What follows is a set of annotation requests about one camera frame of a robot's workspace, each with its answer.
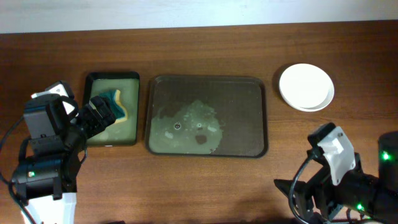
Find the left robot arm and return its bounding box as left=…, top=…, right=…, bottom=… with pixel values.
left=8, top=82, right=116, bottom=223

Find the large brown serving tray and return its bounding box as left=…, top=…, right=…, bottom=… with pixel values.
left=145, top=75, right=269, bottom=159

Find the white plate yellow stain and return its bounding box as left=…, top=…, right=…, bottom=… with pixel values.
left=279, top=63, right=333, bottom=108

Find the pale grey plate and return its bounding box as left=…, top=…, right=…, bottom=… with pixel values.
left=282, top=93, right=335, bottom=112

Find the green and yellow sponge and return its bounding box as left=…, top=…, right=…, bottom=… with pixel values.
left=99, top=90, right=128, bottom=124

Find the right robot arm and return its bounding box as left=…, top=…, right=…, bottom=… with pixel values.
left=274, top=123, right=397, bottom=223

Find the small black water tray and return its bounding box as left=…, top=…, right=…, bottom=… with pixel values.
left=83, top=71, right=140, bottom=147

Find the pinkish white plate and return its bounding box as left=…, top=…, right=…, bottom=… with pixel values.
left=279, top=85, right=335, bottom=112

